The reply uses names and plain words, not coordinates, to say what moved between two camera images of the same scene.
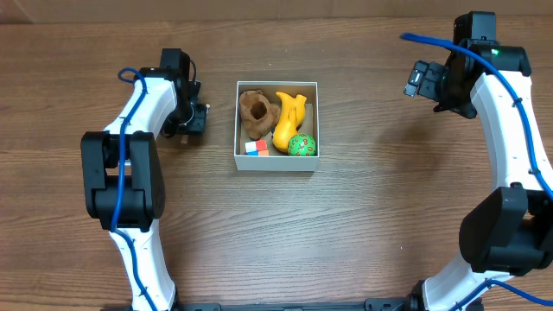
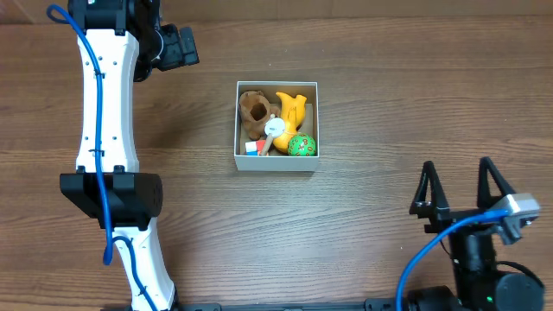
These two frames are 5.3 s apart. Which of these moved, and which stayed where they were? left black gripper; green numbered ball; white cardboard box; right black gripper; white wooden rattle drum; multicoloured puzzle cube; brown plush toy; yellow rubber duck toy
Moved: white wooden rattle drum; right black gripper; left black gripper
Stayed: brown plush toy; yellow rubber duck toy; multicoloured puzzle cube; green numbered ball; white cardboard box
